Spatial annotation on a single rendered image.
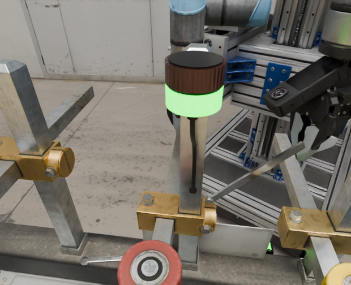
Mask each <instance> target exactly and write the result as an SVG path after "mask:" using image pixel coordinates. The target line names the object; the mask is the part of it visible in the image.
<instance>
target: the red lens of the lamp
mask: <svg viewBox="0 0 351 285"><path fill-rule="evenodd" d="M169 56H170V55H168V56H167V57H166V58H165V84H166V85H167V86H168V87H169V88H171V89H173V90H176V91H179V92H184V93H209V92H213V91H216V90H218V89H220V88H222V87H223V85H224V80H225V70H226V59H225V58H224V57H223V56H222V58H223V63H222V64H221V65H219V66H217V67H213V68H206V69H189V68H181V67H177V66H174V65H172V64H170V63H169V62H168V57H169ZM220 56H221V55H220Z"/></svg>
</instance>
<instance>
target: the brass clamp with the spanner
mask: <svg viewBox="0 0 351 285"><path fill-rule="evenodd" d="M149 193H150V194H151V195H152V196H153V200H154V202H153V204H152V205H150V206H145V205H143V204H142V197H143V196H144V194H149ZM136 214H137V219H138V227H139V229H140V230H147V231H154V227H155V223H156V218H162V219H172V220H174V234H182V235H191V236H201V237H202V236H203V234H209V233H210V232H214V231H215V226H216V204H215V203H209V202H206V198H205V197H202V198H201V205H200V215H197V214H187V213H179V195H178V194H172V193H161V192H149V191H143V193H142V196H141V198H140V202H139V205H138V208H137V211H136Z"/></svg>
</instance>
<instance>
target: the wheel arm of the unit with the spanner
mask: <svg viewBox="0 0 351 285"><path fill-rule="evenodd" d="M179 160H180V126H178V129H177V134H176V137H175V142H174V146H173V151H172V155H171V159H170V163H169V168H168V172H167V175H166V180H165V184H164V189H163V193H172V194H178V195H179ZM173 234H174V220H172V219H162V218H156V223H155V227H154V231H153V235H152V240H159V241H163V242H165V243H167V244H169V245H170V246H172V241H173Z"/></svg>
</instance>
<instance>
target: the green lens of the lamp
mask: <svg viewBox="0 0 351 285"><path fill-rule="evenodd" d="M223 89H224V86H223V87H222V88H221V89H220V90H218V91H217V92H215V93H212V94H207V95H202V96H190V95H185V94H180V93H176V92H174V91H172V90H171V89H169V88H168V86H167V85H166V84H165V102H166V107H167V108H168V109H169V110H170V111H171V112H173V113H175V114H178V115H181V116H189V117H202V116H209V115H212V114H214V113H216V112H218V111H219V110H220V109H221V104H222V95H223Z"/></svg>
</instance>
